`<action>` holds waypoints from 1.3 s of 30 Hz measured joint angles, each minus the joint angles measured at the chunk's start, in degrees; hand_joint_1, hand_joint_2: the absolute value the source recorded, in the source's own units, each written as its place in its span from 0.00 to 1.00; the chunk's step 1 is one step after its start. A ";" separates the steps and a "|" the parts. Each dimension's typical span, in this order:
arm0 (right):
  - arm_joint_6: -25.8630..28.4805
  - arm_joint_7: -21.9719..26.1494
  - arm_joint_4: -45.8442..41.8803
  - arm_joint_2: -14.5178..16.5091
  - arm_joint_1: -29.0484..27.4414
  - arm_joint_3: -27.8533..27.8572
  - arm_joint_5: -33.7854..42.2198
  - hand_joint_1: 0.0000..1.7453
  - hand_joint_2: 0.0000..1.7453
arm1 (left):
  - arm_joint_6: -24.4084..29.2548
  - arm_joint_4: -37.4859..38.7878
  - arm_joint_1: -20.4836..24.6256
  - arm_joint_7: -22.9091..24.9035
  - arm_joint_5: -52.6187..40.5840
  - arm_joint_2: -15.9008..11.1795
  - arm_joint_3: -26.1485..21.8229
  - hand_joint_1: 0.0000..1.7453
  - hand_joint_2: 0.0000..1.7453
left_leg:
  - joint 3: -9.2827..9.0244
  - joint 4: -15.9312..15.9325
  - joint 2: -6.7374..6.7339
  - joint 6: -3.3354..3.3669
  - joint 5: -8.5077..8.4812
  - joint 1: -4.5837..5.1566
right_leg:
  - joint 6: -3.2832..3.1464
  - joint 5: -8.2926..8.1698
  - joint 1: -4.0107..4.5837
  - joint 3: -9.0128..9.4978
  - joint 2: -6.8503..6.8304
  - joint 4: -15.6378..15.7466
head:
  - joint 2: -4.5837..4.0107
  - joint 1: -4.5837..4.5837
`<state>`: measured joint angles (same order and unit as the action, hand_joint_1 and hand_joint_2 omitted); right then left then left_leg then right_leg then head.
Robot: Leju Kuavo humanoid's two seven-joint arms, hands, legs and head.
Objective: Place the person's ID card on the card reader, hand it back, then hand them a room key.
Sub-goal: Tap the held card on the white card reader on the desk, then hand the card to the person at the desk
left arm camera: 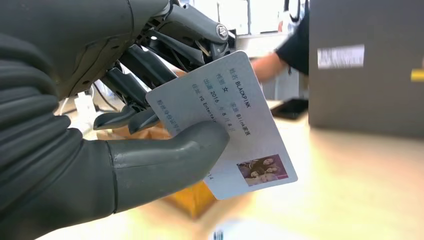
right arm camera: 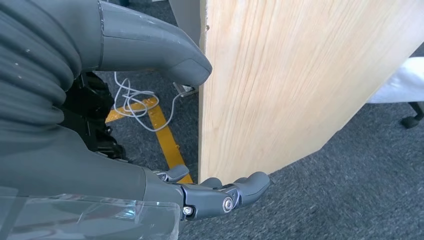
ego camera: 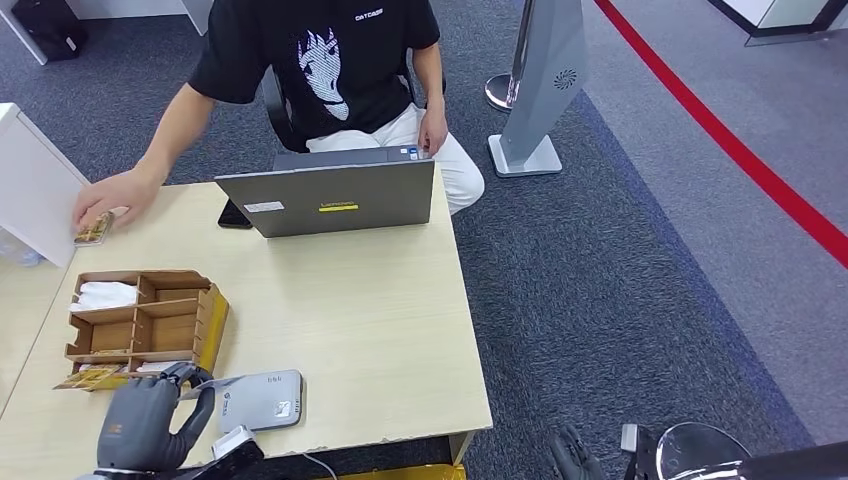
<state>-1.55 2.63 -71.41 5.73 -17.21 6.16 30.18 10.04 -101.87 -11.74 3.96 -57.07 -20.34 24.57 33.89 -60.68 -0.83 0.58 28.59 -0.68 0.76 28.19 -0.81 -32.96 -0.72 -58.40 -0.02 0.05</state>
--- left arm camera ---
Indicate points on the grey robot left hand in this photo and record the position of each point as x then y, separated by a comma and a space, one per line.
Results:
82, 33

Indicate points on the white photo ID card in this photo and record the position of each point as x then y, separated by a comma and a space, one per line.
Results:
232, 132

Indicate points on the person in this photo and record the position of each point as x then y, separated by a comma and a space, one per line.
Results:
296, 46

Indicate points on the wooden compartment organizer box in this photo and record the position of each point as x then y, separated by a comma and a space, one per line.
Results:
192, 202

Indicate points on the black smartphone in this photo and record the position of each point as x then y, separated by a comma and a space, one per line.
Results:
290, 108

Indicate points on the grey laptop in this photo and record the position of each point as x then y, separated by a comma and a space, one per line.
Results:
364, 92

